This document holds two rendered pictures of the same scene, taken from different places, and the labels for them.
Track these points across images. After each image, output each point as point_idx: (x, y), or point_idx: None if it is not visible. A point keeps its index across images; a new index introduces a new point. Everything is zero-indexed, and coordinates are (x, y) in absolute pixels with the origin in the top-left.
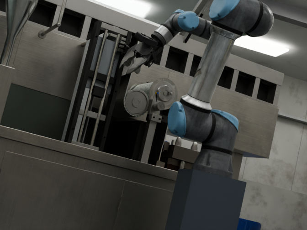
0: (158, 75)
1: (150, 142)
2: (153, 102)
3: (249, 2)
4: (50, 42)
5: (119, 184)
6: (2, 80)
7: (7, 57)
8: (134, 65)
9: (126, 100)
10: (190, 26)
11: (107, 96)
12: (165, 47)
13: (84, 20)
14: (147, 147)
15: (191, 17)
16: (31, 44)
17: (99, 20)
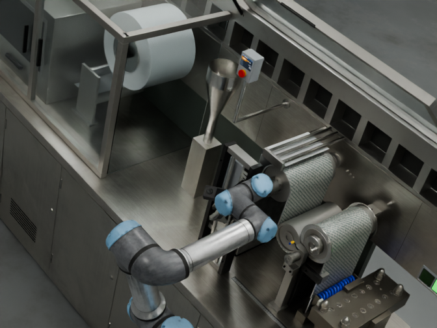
0: (407, 200)
1: (285, 288)
2: (295, 248)
3: (121, 250)
4: (293, 114)
5: (198, 315)
6: (196, 155)
7: (206, 135)
8: (212, 216)
9: (278, 230)
10: (219, 211)
11: (342, 198)
12: (424, 167)
13: (330, 99)
14: (281, 291)
15: (219, 202)
16: (276, 110)
17: (224, 144)
